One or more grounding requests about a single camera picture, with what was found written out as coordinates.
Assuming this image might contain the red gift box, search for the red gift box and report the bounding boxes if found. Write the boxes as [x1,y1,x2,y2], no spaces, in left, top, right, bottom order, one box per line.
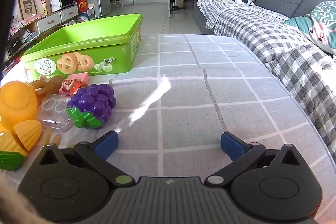
[77,0,88,13]

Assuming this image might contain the teal patterned pillow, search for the teal patterned pillow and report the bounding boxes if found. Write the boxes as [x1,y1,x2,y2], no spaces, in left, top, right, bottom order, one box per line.
[283,1,336,56]

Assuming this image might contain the checked sofa blanket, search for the checked sofa blanket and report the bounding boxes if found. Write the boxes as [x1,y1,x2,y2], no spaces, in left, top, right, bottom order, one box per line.
[196,0,335,156]

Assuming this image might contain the yellow toy corn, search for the yellow toy corn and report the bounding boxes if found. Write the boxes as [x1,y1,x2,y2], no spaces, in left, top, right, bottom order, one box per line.
[1,120,42,171]

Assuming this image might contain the pink toy box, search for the pink toy box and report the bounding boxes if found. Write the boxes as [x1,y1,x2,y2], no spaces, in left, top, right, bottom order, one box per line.
[59,72,89,96]

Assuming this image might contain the white tv cabinet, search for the white tv cabinet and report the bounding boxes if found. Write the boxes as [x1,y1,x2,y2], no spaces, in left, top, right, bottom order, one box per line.
[5,5,79,62]

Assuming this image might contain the green plastic cookie box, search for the green plastic cookie box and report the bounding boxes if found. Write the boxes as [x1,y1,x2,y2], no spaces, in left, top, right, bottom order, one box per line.
[21,14,143,80]

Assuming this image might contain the framed cartoon picture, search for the framed cartoon picture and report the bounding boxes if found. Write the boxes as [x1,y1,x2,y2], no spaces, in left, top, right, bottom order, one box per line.
[18,0,37,19]

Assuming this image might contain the grey checked tablecloth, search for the grey checked tablecloth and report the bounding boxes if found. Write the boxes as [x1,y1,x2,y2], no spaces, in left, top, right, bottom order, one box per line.
[0,33,336,224]

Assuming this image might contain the clear plastic blister tray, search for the clear plastic blister tray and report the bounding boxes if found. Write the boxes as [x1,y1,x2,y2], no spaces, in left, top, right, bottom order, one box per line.
[37,94,74,132]

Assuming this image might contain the purple toy grapes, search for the purple toy grapes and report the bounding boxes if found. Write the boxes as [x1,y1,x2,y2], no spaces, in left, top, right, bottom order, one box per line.
[66,84,116,129]

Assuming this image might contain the yellow toy cup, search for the yellow toy cup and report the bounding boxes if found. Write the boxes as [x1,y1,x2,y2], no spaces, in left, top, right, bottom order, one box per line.
[1,81,38,130]

